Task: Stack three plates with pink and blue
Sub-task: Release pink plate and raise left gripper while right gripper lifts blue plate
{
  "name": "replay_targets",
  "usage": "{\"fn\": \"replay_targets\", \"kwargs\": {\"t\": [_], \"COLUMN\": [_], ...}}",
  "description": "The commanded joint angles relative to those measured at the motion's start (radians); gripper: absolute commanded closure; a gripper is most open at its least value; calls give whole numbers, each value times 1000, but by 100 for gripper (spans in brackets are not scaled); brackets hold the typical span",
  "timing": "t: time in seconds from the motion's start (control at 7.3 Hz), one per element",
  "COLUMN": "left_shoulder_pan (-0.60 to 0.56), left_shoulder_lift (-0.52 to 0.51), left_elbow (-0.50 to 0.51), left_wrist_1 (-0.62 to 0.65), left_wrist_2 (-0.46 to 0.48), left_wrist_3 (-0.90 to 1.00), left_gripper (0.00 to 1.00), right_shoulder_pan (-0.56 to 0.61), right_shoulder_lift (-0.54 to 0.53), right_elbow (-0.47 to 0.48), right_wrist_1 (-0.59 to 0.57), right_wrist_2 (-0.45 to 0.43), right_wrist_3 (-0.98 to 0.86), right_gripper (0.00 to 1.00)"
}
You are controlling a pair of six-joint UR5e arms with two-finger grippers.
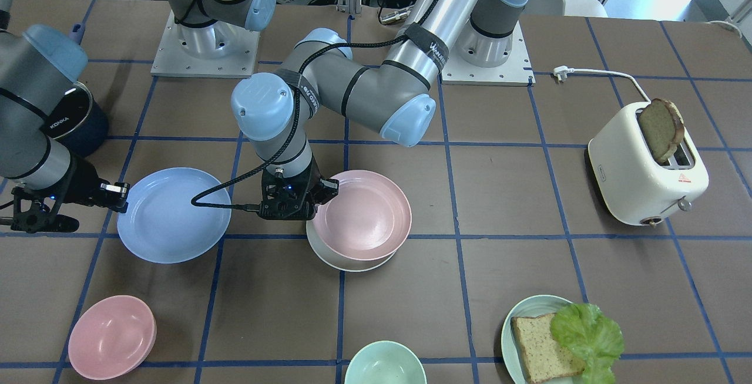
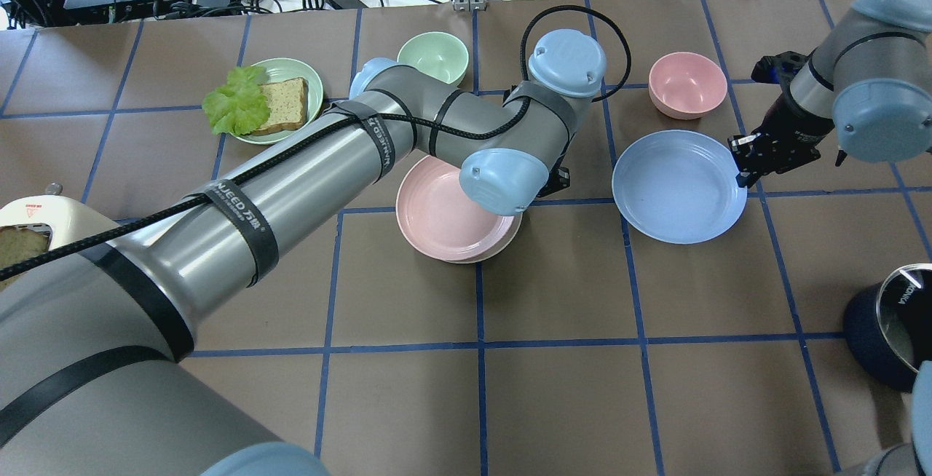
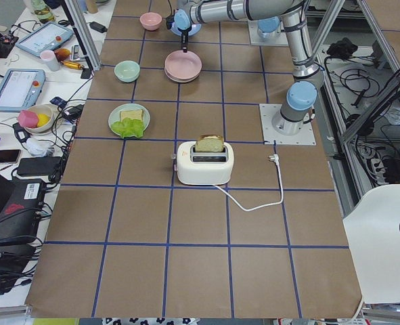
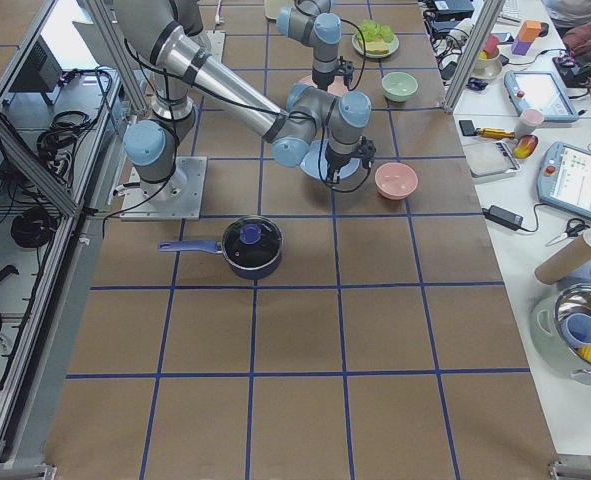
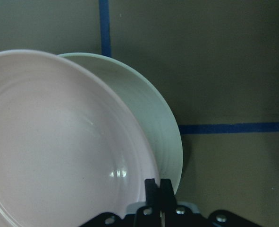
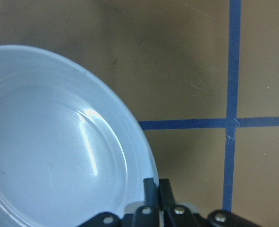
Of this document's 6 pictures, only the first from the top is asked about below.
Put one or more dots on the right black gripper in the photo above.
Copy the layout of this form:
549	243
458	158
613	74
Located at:
84	182

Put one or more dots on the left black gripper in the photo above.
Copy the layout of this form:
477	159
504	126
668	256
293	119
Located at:
312	181

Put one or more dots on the pink plate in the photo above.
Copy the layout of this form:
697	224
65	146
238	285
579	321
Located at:
369	219

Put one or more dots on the blue plate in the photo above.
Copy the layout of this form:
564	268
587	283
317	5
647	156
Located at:
161	225

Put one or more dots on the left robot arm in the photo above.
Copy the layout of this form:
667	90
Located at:
392	100

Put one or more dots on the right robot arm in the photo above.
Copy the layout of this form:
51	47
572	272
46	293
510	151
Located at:
37	68

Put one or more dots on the cream plate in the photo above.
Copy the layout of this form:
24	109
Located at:
339	262

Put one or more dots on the pink bowl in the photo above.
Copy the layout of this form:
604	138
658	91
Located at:
112	338

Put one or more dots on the green bowl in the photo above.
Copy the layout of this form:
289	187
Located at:
385	362

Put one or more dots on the green plate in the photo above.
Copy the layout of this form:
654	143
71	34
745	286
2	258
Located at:
532	307

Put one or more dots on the bread slice on plate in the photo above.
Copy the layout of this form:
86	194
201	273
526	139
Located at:
543	357

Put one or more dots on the white chair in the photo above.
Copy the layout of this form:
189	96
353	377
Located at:
583	8

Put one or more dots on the green lettuce leaf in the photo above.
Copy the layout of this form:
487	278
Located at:
590	335

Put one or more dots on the white toaster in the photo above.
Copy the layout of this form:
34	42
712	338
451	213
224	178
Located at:
635	189

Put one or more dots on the toast slice in toaster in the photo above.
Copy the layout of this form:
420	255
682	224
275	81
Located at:
662	127

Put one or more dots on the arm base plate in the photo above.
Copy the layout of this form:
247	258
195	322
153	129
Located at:
481	60
217	51

